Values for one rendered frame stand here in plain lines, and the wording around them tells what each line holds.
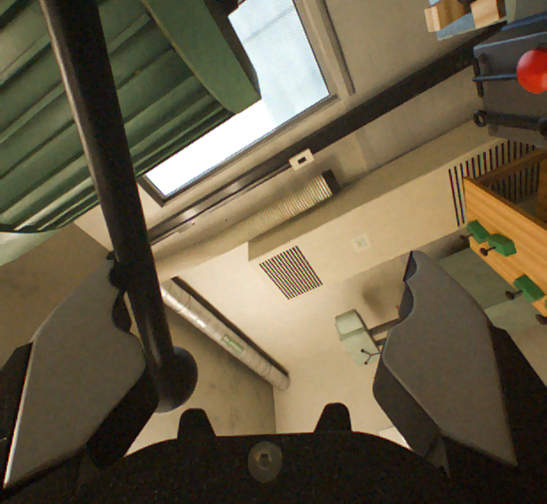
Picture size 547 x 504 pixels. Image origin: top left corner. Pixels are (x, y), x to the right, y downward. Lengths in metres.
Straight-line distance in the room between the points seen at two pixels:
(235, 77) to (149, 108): 0.05
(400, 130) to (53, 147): 1.76
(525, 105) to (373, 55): 1.39
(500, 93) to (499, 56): 0.03
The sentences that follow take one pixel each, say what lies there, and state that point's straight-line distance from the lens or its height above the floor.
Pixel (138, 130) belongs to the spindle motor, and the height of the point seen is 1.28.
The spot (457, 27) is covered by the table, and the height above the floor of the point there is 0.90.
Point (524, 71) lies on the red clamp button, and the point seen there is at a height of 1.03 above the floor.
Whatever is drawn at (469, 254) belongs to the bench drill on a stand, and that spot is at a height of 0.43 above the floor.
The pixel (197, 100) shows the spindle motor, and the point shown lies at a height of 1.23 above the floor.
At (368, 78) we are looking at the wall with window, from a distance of 1.70.
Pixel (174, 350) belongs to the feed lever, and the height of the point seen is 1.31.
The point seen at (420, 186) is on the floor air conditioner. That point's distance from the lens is 1.70.
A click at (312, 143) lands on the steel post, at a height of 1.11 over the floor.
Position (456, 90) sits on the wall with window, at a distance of 1.96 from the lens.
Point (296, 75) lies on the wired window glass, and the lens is 1.66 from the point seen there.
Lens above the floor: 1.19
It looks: 13 degrees up
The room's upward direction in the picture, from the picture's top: 117 degrees counter-clockwise
